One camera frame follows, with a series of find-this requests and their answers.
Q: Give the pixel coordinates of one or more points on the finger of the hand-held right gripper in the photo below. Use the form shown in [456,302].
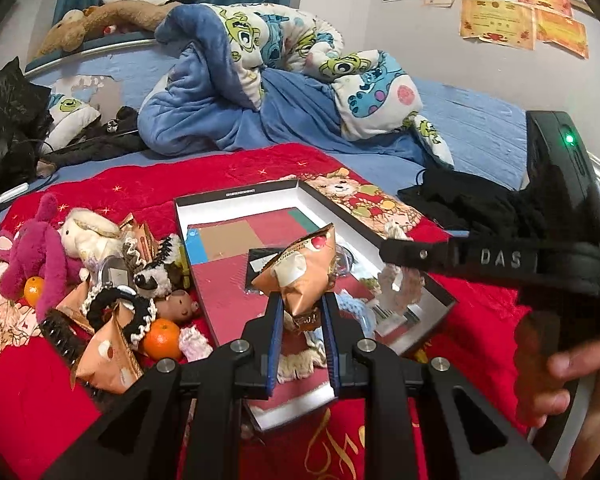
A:
[420,255]

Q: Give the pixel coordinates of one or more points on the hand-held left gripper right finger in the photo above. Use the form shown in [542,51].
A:
[331,360]

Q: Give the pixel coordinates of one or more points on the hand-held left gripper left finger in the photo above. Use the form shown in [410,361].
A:
[279,350]

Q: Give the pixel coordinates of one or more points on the cream crochet scrunchie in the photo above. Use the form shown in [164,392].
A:
[300,365]

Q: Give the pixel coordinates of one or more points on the pink crochet scrunchie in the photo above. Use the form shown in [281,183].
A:
[400,285]

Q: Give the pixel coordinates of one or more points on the blue crochet scrunchie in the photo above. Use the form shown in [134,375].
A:
[355,300]

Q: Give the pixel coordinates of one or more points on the round printed badge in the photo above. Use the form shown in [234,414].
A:
[352,260]

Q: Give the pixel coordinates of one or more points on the black cardboard box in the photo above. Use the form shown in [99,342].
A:
[220,285]

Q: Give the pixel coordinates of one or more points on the triangular brown snack packet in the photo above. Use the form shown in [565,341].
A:
[105,360]

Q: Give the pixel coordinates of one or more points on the person's right hand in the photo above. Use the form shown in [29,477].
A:
[575,365]

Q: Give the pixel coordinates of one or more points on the small pink white scrunchie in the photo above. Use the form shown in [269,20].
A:
[196,342]

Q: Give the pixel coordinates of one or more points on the small brown pig toy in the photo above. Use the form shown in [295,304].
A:
[177,306]

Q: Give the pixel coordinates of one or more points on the blue bed sheet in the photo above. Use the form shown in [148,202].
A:
[480,125]

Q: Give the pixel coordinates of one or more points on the tangerine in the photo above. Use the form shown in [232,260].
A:
[162,339]
[34,291]

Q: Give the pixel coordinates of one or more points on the black white lace scrunchie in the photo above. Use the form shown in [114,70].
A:
[142,320]

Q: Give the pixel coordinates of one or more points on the small panda plush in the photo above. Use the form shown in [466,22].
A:
[152,277]

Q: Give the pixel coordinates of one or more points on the black hair claw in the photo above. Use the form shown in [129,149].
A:
[165,250]

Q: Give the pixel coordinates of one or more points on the red printed blanket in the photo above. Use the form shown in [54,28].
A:
[130,190]

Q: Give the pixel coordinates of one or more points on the white plush rabbit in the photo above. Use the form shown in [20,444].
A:
[90,232]

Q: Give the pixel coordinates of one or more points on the magenta plush bear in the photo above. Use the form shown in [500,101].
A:
[35,250]

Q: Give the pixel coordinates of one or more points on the blue cartoon blanket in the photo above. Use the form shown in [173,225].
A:
[215,85]

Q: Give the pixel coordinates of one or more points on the black clothing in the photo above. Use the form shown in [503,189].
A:
[100,145]

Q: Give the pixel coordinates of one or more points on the white plastic stick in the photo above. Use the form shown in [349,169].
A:
[14,191]

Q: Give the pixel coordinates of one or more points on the small cartoon pillow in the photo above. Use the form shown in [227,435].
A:
[72,115]

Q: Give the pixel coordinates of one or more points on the black puffer jacket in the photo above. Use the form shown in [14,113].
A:
[10,110]

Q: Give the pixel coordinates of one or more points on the brown teddy plush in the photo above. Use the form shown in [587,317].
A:
[115,15]

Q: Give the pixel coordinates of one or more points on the group of wall certificates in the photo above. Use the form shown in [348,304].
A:
[497,22]

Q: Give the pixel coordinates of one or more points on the bed headboard rail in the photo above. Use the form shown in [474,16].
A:
[90,47]

